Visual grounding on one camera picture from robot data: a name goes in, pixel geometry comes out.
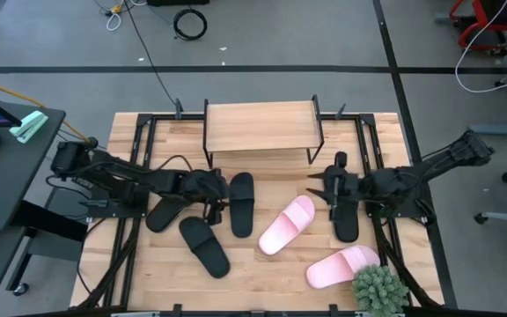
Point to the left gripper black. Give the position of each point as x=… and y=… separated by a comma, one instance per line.
x=207, y=185

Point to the green artificial plant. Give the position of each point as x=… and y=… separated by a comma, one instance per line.
x=380, y=290

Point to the grey table foot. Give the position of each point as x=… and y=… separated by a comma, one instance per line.
x=500, y=129

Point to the black slide sandal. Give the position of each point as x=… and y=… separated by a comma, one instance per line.
x=164, y=215
x=346, y=226
x=204, y=246
x=241, y=207

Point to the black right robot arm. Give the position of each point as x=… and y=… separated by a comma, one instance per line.
x=412, y=176

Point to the black box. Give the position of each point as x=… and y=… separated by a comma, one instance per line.
x=176, y=2

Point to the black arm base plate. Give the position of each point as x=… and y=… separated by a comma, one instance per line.
x=104, y=212
x=407, y=213

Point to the mint green stapler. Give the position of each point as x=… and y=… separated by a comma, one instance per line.
x=29, y=125

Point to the black frame clamp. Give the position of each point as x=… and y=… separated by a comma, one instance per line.
x=333, y=311
x=340, y=112
x=178, y=110
x=177, y=310

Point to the black aluminium table frame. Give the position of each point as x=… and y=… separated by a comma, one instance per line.
x=170, y=117

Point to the wooden shelf black metal legs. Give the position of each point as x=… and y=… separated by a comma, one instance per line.
x=262, y=127

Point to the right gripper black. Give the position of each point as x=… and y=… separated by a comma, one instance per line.
x=346, y=185

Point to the pink slide sandal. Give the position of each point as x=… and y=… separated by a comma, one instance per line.
x=337, y=267
x=286, y=224

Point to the black round plug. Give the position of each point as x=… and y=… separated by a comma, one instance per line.
x=91, y=142

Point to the black desk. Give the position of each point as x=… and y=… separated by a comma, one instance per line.
x=16, y=176

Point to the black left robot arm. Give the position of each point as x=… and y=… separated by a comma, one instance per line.
x=117, y=176

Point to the yellow power plug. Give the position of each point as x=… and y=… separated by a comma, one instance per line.
x=115, y=8

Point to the red and black chair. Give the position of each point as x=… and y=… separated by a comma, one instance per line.
x=471, y=31

